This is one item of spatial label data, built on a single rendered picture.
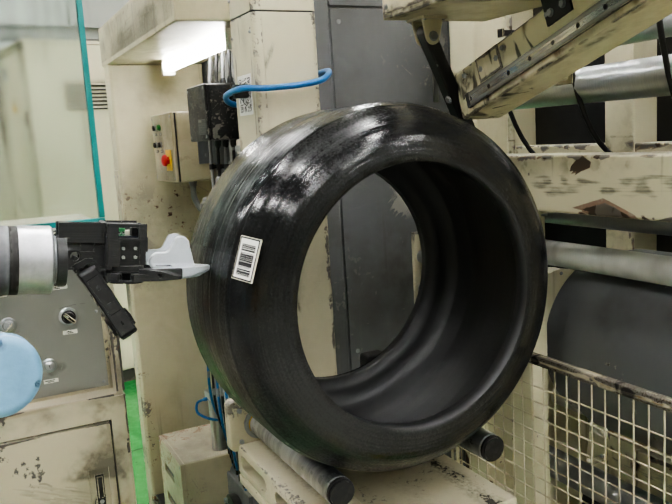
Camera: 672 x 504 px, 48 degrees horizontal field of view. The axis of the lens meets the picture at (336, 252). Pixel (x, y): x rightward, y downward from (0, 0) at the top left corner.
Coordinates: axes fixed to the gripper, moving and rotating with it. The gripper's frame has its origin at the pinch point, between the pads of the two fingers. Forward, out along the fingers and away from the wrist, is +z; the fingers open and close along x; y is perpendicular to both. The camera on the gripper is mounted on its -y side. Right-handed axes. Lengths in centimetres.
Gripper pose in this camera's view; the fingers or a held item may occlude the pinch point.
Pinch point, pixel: (201, 272)
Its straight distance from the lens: 111.4
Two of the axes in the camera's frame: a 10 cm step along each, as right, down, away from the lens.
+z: 9.0, -0.1, 4.5
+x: -4.4, -1.1, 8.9
